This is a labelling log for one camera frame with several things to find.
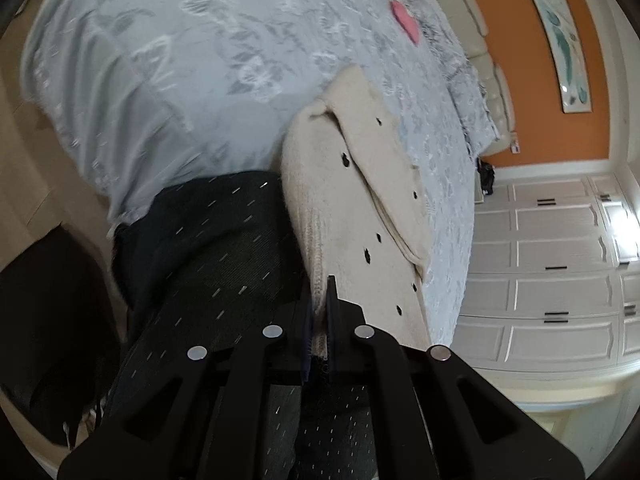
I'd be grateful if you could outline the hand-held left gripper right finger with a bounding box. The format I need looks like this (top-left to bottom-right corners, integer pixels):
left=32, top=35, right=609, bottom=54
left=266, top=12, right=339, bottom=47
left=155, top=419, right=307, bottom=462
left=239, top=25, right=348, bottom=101
left=326, top=275, right=585, bottom=480

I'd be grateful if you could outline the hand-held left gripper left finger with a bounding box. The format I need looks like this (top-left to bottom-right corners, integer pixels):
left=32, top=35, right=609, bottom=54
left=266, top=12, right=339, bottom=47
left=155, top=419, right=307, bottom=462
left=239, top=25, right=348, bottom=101
left=57, top=280, right=314, bottom=480

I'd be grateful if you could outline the cream knit cardigan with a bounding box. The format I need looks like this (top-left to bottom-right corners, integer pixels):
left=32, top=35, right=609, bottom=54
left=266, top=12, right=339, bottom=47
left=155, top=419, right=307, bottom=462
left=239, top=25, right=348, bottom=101
left=280, top=64, right=436, bottom=361

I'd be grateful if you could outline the person's dark speckled clothing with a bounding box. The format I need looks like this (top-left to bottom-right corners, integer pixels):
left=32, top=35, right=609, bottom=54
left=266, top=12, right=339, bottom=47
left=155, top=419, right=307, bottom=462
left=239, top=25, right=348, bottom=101
left=100, top=170, right=426, bottom=480

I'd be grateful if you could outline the black bag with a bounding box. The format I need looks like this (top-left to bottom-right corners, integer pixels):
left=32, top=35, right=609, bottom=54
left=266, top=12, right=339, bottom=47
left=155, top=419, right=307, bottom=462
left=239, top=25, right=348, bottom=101
left=475, top=157, right=497, bottom=196

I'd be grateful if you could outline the white panelled wardrobe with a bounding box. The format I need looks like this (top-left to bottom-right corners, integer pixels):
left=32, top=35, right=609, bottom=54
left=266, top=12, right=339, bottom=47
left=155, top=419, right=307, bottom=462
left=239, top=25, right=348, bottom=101
left=450, top=160, right=640, bottom=376

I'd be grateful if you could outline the dark cloth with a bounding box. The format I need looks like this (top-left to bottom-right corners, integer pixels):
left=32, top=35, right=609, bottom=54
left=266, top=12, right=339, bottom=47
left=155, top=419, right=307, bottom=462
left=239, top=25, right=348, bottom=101
left=0, top=225, right=124, bottom=449

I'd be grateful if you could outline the grey butterfly print pillow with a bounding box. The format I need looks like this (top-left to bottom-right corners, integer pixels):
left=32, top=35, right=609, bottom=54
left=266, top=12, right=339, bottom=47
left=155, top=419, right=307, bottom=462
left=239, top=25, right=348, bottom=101
left=407, top=0, right=501, bottom=156

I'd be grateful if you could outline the bed with grey butterfly cover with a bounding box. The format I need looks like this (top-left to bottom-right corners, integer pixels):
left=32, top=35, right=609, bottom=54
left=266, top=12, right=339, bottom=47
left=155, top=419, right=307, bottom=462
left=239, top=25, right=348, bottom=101
left=20, top=0, right=477, bottom=346

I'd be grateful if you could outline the pink flat pouch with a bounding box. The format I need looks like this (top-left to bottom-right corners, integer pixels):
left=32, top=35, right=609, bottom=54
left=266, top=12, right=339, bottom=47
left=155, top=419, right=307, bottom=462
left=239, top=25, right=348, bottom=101
left=390, top=0, right=421, bottom=43

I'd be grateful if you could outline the beige padded headboard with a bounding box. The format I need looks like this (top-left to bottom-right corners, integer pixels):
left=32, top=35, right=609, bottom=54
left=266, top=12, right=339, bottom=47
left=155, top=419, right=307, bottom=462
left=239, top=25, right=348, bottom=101
left=390, top=0, right=521, bottom=158

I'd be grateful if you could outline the feather wall painting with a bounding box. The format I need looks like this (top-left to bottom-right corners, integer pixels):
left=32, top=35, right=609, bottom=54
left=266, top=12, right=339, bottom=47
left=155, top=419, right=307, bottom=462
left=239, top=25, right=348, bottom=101
left=515, top=0, right=594, bottom=115

